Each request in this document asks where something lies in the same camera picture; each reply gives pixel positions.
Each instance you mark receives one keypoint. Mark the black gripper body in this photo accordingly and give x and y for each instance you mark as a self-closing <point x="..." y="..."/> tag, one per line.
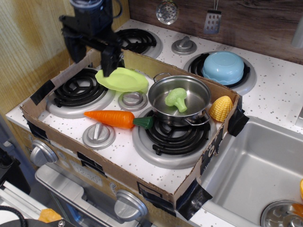
<point x="92" y="23"/>

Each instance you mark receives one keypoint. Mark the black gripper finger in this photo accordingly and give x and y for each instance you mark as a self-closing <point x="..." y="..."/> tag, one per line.
<point x="76" y="49"/>
<point x="110" y="59"/>

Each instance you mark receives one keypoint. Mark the green toy broccoli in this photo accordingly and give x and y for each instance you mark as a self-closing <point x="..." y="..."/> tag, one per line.
<point x="176" y="97"/>

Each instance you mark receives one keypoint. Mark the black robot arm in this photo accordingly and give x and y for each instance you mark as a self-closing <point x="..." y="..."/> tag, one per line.
<point x="91" y="26"/>

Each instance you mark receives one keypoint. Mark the light green plastic plate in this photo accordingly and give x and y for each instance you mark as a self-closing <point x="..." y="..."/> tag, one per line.
<point x="123" y="80"/>

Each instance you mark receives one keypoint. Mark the back left black burner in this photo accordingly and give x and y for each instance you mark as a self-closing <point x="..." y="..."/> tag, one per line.
<point x="141" y="41"/>

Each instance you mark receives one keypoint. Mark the black burner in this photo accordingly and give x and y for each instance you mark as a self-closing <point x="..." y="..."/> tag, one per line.
<point x="172" y="147"/>
<point x="79" y="94"/>
<point x="245" y="85"/>
<point x="141" y="41"/>

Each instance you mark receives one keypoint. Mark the front left black burner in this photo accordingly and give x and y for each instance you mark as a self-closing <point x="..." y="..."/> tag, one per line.
<point x="79" y="94"/>

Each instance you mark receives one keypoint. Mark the silver knob middle stovetop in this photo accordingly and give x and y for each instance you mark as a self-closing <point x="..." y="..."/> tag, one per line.
<point x="132" y="101"/>

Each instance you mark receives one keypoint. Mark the silver knob stovetop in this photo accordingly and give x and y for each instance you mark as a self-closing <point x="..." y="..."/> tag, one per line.
<point x="184" y="46"/>
<point x="99" y="136"/>
<point x="132" y="101"/>

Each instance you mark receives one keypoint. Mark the orange toy carrot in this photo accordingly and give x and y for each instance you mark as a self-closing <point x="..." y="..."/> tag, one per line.
<point x="120" y="119"/>

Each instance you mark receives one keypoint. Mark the hanging metal strainer ladle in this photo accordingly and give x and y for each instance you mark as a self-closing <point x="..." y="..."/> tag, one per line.
<point x="167" y="12"/>

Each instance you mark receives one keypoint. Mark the silver knob back stovetop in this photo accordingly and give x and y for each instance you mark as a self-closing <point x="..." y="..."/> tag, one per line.
<point x="184" y="46"/>

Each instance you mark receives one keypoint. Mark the silver knob front stovetop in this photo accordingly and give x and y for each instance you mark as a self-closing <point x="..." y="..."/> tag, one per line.
<point x="99" y="136"/>

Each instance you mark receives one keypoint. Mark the back right black burner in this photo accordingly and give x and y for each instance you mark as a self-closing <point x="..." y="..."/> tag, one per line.
<point x="245" y="85"/>

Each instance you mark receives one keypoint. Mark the cardboard fence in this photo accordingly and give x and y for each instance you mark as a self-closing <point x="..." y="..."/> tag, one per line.
<point x="164" y="190"/>

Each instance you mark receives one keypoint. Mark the stainless steel pot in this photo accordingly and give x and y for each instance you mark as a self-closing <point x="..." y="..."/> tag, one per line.
<point x="197" y="100"/>

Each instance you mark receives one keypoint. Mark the hanging metal spatula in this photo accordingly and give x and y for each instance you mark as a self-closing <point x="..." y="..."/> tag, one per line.
<point x="212" y="20"/>

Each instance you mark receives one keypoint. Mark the front right black burner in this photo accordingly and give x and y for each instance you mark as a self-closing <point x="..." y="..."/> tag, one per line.
<point x="172" y="147"/>

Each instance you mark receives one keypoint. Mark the silver oven knob left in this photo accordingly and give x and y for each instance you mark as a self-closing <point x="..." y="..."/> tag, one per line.
<point x="41" y="154"/>

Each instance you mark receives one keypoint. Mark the silver oven knob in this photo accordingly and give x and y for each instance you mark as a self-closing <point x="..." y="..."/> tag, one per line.
<point x="128" y="207"/>
<point x="41" y="154"/>

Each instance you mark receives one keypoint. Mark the light blue plastic bowl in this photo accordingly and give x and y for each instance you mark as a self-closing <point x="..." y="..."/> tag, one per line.
<point x="223" y="67"/>

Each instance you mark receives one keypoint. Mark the yellow toy corn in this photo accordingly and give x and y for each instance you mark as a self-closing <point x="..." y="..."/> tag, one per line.
<point x="221" y="108"/>

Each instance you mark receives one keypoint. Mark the silver oven knob right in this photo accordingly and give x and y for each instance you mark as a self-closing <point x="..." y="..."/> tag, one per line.
<point x="128" y="207"/>

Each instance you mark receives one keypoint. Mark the orange object bottom left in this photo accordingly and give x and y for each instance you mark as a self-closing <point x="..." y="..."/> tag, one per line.
<point x="49" y="215"/>

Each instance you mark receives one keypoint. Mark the silver sink basin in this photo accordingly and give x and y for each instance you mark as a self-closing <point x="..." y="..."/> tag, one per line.
<point x="262" y="164"/>

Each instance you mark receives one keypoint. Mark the sink drain strainer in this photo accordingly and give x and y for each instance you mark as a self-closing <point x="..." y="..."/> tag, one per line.
<point x="280" y="213"/>

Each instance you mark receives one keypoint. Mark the orange toy in sink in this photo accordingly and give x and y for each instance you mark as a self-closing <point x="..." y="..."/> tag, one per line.
<point x="298" y="208"/>

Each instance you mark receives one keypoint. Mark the silver oven door handle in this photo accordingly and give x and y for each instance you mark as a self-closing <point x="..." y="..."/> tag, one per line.
<point x="84" y="205"/>

